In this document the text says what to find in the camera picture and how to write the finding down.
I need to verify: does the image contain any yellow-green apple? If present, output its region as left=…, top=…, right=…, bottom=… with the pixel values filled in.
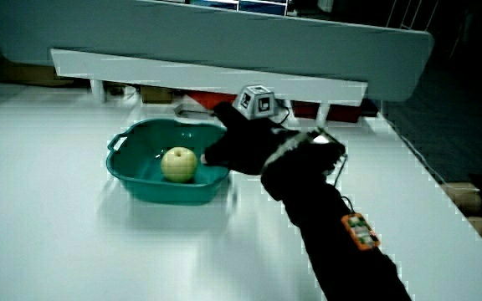
left=160, top=146, right=199, bottom=184

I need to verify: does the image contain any black thin cable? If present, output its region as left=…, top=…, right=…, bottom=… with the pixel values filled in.
left=331, top=152, right=356, bottom=215

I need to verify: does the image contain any blue monitor screen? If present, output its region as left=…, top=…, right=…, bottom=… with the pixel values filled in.
left=188, top=0, right=289, bottom=18

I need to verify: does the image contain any large brown cardboard box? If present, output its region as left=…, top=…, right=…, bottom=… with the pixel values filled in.
left=0, top=58, right=75, bottom=88

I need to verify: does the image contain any orange sensor module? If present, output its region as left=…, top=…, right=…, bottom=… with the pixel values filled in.
left=341, top=212, right=382, bottom=253

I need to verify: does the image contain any white shelf riser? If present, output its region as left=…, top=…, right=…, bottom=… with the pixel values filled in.
left=49, top=48, right=369, bottom=127

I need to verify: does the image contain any teal plastic plate basin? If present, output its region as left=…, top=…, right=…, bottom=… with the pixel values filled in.
left=105, top=118, right=232, bottom=207

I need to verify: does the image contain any red box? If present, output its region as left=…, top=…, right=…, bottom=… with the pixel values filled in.
left=185, top=89, right=238, bottom=111
left=290, top=99, right=362, bottom=125

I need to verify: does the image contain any person's right hand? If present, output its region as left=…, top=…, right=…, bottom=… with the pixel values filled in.
left=200, top=84, right=309, bottom=176

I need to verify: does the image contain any grey partition panel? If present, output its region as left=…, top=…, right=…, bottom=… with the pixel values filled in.
left=0, top=0, right=435, bottom=103

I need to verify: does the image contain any person's right forearm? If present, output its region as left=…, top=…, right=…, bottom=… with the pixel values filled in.
left=259, top=128, right=413, bottom=301

